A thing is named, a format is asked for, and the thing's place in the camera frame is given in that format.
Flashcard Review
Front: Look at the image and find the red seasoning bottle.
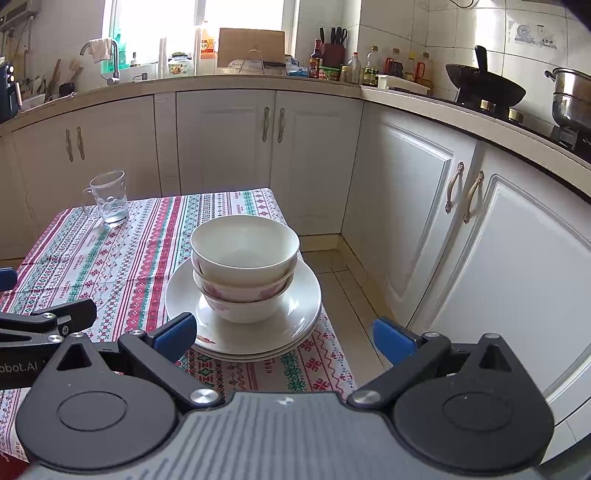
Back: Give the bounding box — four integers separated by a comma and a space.
383, 47, 403, 77

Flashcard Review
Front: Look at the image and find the dark soy sauce bottle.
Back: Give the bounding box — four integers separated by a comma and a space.
309, 39, 324, 79

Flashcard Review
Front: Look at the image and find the white plate fruit print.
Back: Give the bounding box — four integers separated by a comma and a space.
187, 323, 319, 363
182, 318, 321, 357
165, 256, 323, 354

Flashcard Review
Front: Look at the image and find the clear glass mug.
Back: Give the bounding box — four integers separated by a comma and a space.
82, 170, 131, 226

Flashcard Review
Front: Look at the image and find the white dish cloth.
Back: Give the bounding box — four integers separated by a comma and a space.
88, 37, 114, 64

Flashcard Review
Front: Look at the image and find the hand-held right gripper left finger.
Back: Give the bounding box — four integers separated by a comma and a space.
53, 313, 222, 411

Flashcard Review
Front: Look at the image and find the wire dish rack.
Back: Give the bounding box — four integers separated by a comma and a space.
228, 48, 288, 75

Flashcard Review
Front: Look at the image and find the striped patterned tablecloth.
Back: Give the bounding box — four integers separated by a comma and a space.
0, 187, 357, 463

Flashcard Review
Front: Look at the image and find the gas stove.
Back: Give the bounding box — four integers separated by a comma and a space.
454, 96, 591, 154

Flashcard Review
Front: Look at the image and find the beige kitchen countertop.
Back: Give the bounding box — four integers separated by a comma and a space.
0, 75, 591, 204

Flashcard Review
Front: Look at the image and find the metal kitchen faucet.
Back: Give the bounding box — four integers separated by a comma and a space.
80, 39, 122, 86

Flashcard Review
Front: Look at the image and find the amber oil bottle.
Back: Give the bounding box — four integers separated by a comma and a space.
416, 52, 435, 84

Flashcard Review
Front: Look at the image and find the stainless steel pot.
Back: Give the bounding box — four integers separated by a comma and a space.
544, 67, 591, 131

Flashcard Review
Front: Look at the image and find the wall tile sticker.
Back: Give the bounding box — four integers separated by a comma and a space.
514, 22, 558, 52

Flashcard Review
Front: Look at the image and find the white ceramic bowl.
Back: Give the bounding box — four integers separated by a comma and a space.
190, 215, 301, 283
198, 282, 293, 324
192, 269, 295, 304

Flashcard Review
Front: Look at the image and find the black wok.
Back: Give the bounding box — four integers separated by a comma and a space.
445, 45, 527, 110

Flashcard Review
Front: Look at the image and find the green label oil bottle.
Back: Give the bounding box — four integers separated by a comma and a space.
362, 45, 380, 88

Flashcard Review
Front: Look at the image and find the wooden cutting board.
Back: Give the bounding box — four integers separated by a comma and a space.
216, 28, 286, 70

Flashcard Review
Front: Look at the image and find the dark red knife block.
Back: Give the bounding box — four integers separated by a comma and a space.
320, 27, 348, 70

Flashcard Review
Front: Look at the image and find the glass storage jar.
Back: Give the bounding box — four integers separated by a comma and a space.
167, 52, 194, 77

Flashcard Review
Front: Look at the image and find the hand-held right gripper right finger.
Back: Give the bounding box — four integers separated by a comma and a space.
347, 318, 525, 408

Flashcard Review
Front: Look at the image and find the white plastic container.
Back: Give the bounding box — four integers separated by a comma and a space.
376, 74, 433, 96

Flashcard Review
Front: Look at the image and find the white dish tray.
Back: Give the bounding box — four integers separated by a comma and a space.
20, 91, 48, 112

